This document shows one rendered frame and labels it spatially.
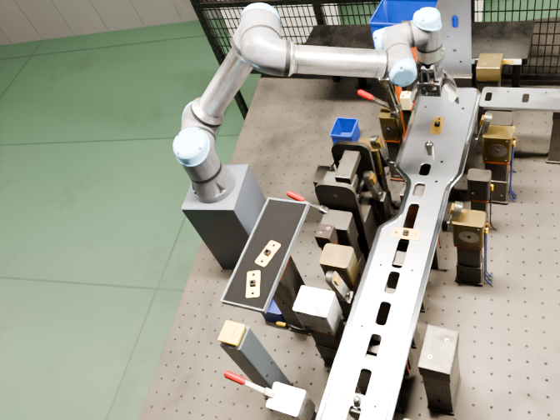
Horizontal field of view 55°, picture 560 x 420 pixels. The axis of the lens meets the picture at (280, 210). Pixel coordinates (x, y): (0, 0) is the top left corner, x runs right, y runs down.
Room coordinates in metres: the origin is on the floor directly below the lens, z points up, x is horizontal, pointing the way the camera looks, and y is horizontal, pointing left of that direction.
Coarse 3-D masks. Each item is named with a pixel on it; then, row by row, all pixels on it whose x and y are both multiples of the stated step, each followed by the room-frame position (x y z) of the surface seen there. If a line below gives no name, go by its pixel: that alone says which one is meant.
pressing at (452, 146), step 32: (480, 96) 1.31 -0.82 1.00; (416, 128) 1.30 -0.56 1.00; (448, 128) 1.23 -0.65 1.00; (416, 160) 1.16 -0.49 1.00; (448, 160) 1.10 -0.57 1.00; (448, 192) 0.99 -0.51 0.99; (384, 224) 0.98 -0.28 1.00; (416, 224) 0.93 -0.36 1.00; (384, 256) 0.87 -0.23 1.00; (416, 256) 0.83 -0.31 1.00; (384, 288) 0.78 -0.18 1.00; (416, 288) 0.73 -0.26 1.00; (352, 320) 0.73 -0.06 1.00; (416, 320) 0.65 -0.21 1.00; (352, 352) 0.64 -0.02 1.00; (384, 352) 0.60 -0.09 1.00; (352, 384) 0.56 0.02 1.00; (384, 384) 0.52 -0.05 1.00; (320, 416) 0.52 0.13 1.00; (384, 416) 0.45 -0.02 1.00
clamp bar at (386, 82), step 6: (384, 78) 1.36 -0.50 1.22; (384, 84) 1.36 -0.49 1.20; (390, 84) 1.37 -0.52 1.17; (384, 90) 1.36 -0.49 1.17; (390, 90) 1.37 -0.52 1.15; (390, 96) 1.35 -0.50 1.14; (396, 96) 1.37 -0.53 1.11; (390, 102) 1.35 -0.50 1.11; (396, 102) 1.36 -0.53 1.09; (390, 108) 1.35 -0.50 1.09; (396, 108) 1.34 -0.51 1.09
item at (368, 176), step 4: (364, 172) 1.12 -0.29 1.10; (368, 172) 1.11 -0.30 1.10; (372, 172) 1.12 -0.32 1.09; (364, 176) 1.11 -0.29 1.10; (368, 176) 1.10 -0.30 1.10; (372, 176) 1.10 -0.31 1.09; (364, 180) 1.11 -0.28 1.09; (368, 180) 1.10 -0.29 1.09; (372, 180) 1.10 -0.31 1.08; (376, 180) 1.10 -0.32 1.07; (368, 184) 1.10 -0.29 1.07; (372, 184) 1.09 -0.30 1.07; (376, 184) 1.10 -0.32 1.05; (368, 188) 1.10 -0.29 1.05; (372, 188) 1.09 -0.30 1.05; (376, 188) 1.09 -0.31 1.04; (380, 188) 1.11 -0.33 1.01; (372, 192) 1.09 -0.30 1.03; (376, 192) 1.09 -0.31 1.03; (380, 192) 1.10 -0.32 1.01; (372, 196) 1.10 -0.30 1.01; (376, 196) 1.09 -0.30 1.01; (380, 196) 1.09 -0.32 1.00; (380, 200) 1.08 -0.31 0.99
